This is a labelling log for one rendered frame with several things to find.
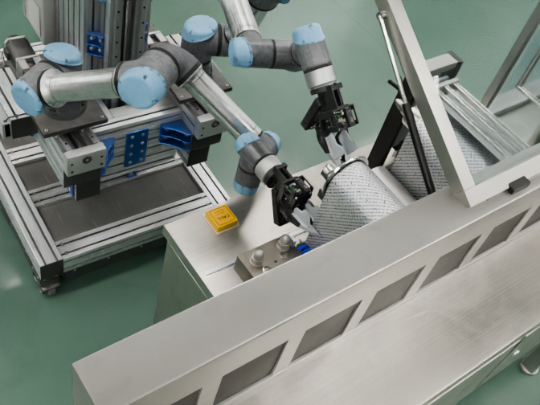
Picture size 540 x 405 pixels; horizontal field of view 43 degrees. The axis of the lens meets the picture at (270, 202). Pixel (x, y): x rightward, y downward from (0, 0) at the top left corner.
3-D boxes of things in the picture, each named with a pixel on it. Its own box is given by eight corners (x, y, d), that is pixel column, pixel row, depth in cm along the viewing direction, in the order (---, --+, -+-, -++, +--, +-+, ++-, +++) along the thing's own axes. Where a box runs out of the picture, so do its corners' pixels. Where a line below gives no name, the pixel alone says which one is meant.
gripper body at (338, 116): (337, 133, 168) (323, 86, 166) (317, 138, 175) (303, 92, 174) (361, 125, 172) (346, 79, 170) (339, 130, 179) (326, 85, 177)
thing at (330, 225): (306, 239, 187) (325, 195, 174) (361, 305, 177) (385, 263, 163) (305, 240, 187) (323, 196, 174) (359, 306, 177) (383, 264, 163)
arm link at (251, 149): (251, 146, 201) (257, 125, 195) (273, 172, 197) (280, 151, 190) (229, 154, 197) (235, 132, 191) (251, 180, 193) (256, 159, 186)
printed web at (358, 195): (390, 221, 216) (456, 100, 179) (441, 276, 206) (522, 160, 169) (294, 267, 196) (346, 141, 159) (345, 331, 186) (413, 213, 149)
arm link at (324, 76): (297, 76, 173) (322, 69, 177) (303, 93, 174) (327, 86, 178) (315, 70, 167) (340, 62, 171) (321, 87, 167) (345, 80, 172)
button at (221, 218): (224, 208, 206) (225, 202, 204) (237, 225, 203) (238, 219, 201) (204, 216, 202) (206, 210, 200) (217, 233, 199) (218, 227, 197)
